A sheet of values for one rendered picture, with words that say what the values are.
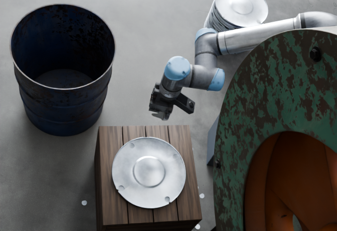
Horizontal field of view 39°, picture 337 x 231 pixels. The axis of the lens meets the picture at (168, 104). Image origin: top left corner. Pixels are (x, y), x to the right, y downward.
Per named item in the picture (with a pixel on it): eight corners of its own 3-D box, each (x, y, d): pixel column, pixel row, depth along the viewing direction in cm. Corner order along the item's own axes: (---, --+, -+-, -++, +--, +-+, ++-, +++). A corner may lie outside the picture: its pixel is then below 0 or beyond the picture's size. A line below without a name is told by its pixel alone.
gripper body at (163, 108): (151, 94, 172) (156, 76, 161) (174, 99, 173) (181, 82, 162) (148, 112, 168) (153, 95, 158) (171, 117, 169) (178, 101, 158)
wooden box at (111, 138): (94, 158, 220) (98, 125, 190) (173, 155, 229) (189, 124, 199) (97, 245, 202) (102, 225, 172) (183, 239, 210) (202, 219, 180)
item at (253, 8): (204, -1, 248) (204, -2, 247) (240, -23, 261) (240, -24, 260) (242, 36, 241) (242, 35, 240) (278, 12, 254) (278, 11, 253)
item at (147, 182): (98, 159, 183) (98, 158, 182) (159, 126, 195) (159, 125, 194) (138, 223, 174) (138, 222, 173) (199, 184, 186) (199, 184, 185)
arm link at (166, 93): (184, 75, 158) (181, 96, 154) (181, 82, 162) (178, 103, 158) (162, 71, 158) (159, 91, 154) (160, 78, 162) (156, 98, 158)
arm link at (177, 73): (193, 77, 145) (166, 73, 144) (185, 94, 155) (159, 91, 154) (193, 55, 149) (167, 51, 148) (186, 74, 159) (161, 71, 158)
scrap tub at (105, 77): (15, 69, 235) (5, 6, 194) (100, 61, 246) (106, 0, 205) (23, 146, 217) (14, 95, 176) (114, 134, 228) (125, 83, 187)
